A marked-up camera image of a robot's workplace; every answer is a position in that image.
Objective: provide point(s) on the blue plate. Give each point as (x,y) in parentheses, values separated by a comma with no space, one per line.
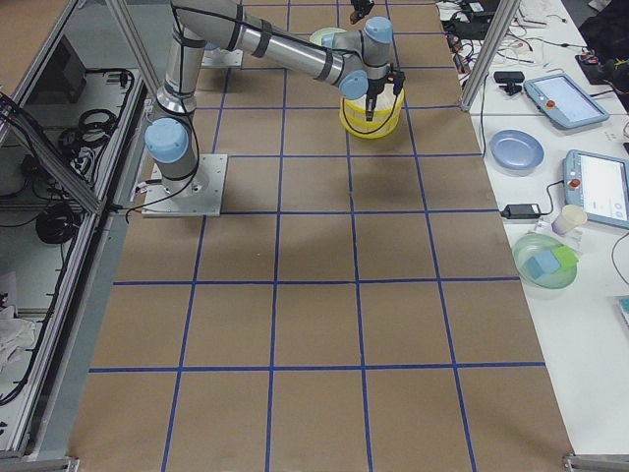
(515,152)

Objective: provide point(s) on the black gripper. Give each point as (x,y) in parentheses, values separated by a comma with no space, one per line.
(374,89)

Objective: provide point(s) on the teach pendant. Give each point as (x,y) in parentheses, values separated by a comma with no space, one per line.
(564,102)
(598,184)

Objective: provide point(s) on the paper cup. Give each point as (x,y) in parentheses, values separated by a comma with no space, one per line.
(569,218)

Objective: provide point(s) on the blue foam block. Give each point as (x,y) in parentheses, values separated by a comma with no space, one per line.
(540,264)

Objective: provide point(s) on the black power brick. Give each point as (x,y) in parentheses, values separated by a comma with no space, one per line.
(521,211)

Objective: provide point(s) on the green bowl with blocks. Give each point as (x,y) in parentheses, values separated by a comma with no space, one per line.
(532,244)

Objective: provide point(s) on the lower teach pendant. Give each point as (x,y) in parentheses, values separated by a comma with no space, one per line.
(598,184)

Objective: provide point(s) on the black webcam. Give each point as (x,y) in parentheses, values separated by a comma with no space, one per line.
(509,81)

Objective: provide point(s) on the light green plate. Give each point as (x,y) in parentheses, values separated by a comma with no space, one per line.
(325,37)

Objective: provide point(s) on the aluminium frame post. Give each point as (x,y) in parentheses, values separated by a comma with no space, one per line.
(498,28)

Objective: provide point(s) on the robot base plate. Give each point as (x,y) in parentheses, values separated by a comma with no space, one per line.
(203,196)

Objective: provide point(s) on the green foam block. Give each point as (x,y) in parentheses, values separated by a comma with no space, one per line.
(565,257)

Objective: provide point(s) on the upper teach pendant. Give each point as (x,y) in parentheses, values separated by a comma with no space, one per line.
(564,102)

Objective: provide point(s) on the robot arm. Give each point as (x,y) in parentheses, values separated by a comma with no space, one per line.
(362,7)
(357,62)

